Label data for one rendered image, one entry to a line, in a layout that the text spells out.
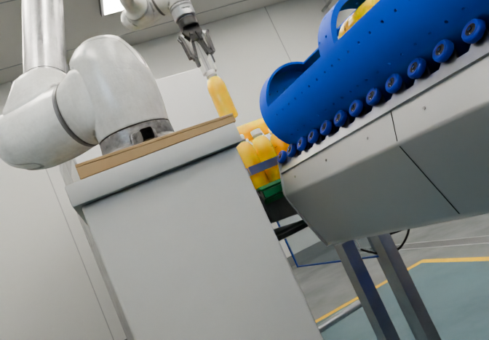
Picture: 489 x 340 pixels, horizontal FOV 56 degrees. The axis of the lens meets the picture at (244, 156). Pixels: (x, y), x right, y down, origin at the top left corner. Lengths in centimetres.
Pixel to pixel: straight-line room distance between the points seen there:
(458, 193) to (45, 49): 99
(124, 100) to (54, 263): 472
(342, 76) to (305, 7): 591
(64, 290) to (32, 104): 460
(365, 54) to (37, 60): 75
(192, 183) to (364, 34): 50
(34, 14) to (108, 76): 39
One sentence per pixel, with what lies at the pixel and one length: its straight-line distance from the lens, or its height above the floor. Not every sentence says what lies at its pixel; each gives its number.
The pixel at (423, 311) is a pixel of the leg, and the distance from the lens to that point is 166.
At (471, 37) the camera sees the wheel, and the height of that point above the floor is 95.
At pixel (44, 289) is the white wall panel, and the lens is 560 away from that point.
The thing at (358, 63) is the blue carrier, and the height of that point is 104.
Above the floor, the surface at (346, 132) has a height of 92.
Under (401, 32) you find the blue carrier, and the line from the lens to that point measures 101.
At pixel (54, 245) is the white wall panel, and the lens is 559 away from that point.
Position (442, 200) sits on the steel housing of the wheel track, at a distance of 113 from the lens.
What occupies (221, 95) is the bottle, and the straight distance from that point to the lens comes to 174.
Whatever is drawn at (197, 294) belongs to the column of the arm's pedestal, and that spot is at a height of 74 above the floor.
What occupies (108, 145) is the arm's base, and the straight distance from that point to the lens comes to 94.
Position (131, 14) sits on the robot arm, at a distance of 190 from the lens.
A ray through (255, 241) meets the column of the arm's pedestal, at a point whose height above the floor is 78.
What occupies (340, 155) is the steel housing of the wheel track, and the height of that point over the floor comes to 87.
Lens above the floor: 83
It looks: 7 degrees up
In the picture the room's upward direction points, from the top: 24 degrees counter-clockwise
